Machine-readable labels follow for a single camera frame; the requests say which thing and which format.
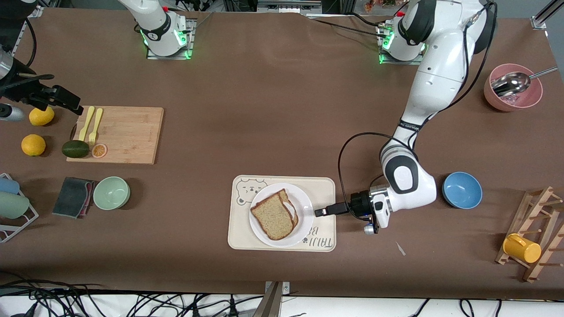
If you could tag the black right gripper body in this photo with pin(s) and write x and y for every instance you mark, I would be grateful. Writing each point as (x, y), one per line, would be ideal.
(29, 93)

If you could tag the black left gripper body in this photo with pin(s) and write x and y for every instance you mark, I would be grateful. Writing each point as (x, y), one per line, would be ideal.
(358, 204)

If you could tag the white round plate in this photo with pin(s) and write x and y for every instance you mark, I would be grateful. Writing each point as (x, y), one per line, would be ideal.
(304, 233)

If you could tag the bread slice with seeds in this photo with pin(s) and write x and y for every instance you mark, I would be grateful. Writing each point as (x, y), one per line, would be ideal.
(273, 215)

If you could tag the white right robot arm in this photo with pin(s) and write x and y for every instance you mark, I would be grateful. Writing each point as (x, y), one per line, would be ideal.
(154, 26)

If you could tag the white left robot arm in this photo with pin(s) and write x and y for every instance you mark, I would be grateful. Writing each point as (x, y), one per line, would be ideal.
(436, 79)

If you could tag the yellow lemon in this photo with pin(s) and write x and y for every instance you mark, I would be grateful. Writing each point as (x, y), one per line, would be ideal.
(33, 145)
(42, 118)

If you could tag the yellow plastic knife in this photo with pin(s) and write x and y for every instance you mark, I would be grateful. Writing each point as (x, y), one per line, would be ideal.
(87, 123)

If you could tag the plain bread slice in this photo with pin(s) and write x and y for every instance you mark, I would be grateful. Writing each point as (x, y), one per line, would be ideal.
(296, 218)

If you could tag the yellow plastic fork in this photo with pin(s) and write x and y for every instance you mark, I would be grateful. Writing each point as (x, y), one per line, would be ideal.
(96, 125)

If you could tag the toy fried egg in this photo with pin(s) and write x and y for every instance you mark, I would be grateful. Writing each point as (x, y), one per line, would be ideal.
(290, 208)

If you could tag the dark green avocado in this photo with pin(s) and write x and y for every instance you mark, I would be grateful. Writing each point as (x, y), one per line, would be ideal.
(75, 149)

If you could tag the toy orange slice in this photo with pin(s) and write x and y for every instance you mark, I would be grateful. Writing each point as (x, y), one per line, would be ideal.
(99, 150)

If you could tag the small white paper scrap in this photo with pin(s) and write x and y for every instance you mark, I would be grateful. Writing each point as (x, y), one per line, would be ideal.
(401, 249)

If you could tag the wooden cutting board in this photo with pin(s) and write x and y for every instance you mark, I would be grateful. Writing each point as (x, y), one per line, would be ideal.
(132, 132)

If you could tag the cream bear print tray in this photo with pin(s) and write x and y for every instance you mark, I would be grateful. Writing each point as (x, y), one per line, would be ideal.
(238, 233)

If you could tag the folded dark grey cloth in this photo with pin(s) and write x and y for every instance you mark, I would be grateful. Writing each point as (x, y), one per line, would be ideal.
(70, 197)

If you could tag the light blue cup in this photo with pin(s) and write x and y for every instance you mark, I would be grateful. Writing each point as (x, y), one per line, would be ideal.
(8, 186)

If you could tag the blue bowl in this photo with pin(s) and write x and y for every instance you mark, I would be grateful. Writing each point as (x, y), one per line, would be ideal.
(461, 190)

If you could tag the pale green bowl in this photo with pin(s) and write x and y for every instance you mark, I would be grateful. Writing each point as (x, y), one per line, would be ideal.
(111, 193)

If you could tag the pale green cup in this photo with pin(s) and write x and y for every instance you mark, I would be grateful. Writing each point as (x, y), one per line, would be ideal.
(13, 205)

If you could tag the yellow mug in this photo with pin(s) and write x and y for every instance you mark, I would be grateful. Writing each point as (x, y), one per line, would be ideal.
(522, 248)

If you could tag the wooden mug rack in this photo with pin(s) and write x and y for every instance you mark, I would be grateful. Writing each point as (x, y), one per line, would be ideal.
(535, 220)

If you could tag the metal ladle spoon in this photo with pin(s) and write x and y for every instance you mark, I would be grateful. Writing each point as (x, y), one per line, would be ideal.
(513, 83)

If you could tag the pink bowl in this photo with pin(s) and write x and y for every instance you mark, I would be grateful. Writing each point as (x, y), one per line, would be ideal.
(528, 99)

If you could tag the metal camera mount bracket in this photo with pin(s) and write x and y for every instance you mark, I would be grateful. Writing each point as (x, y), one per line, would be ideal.
(274, 299)

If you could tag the aluminium frame profile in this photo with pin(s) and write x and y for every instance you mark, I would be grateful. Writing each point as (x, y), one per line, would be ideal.
(544, 17)

